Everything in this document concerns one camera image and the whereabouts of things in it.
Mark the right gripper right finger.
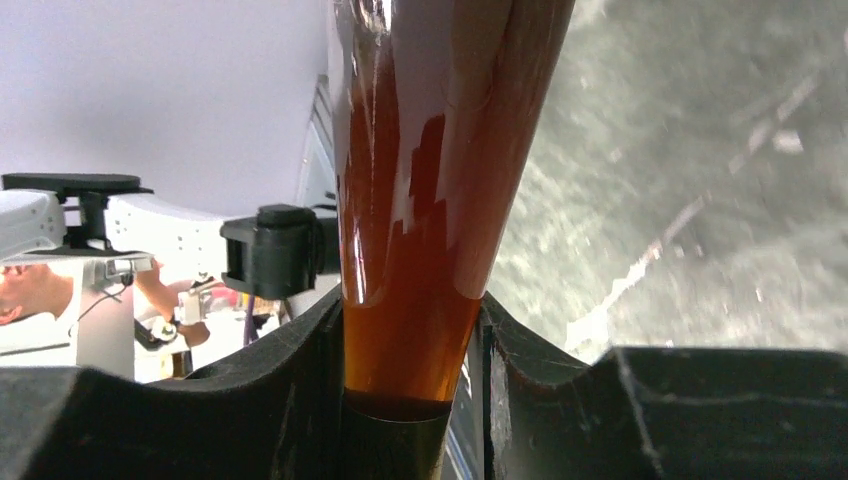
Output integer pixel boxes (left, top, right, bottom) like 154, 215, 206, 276
473, 297, 847, 479

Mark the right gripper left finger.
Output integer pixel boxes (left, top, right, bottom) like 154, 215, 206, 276
1, 289, 343, 479

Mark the dark bottle gold cap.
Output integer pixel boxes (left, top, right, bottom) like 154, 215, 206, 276
328, 0, 574, 479

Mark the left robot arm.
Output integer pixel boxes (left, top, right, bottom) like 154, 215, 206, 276
1, 173, 340, 300

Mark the person in white shirt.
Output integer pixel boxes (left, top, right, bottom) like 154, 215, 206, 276
1, 261, 224, 382

